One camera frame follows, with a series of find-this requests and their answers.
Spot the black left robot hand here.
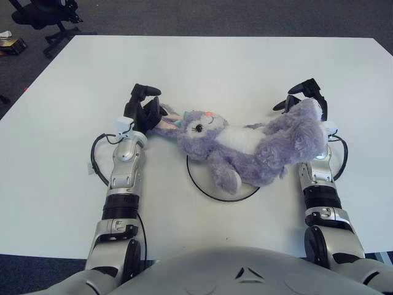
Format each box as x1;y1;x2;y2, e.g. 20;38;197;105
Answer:
123;83;169;133

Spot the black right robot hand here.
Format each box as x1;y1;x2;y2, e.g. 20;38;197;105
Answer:
272;78;329;122

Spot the purple plush bunny doll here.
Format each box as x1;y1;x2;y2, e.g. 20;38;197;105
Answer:
150;98;327;196

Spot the white plate with black rim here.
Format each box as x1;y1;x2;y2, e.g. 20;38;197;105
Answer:
185;155;261;202

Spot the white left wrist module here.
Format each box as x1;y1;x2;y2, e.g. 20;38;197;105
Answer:
115;116;136;139

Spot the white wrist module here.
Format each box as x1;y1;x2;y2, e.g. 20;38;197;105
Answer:
115;116;136;139
324;120;338;138

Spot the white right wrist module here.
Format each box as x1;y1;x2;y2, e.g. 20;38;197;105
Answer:
324;120;338;138

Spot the black office chair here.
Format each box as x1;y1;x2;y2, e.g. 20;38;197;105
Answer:
10;0;98;59

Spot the yellow and black box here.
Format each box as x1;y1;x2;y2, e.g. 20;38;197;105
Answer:
0;38;28;56

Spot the grey metal table leg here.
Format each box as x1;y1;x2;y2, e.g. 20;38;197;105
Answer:
367;251;393;262

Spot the silver robot torso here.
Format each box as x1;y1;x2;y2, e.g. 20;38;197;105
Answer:
107;245;381;295

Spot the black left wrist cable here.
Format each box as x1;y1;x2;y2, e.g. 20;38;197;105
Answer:
90;132;123;187

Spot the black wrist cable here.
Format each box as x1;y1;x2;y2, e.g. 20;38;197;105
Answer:
330;133;350;182
90;132;123;187

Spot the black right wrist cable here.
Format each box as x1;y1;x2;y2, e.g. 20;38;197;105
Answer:
330;133;350;182

